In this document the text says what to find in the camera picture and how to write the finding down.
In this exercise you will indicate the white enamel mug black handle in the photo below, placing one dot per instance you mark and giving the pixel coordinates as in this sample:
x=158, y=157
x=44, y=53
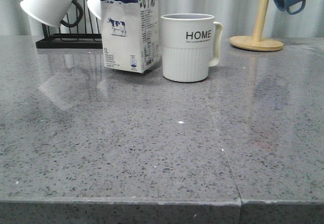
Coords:
x=52, y=12

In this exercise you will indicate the white HOME ceramic cup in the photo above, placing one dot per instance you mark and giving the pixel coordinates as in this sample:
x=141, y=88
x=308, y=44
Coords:
x=190, y=45

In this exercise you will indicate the blue white milk carton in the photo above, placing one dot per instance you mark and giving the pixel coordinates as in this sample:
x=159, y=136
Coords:
x=129, y=30

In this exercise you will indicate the black wire mug rack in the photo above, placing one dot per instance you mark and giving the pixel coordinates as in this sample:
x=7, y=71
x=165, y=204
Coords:
x=86, y=35

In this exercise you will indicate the wooden mug tree stand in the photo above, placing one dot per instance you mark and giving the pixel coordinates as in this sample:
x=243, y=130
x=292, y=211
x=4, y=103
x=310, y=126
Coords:
x=256, y=42

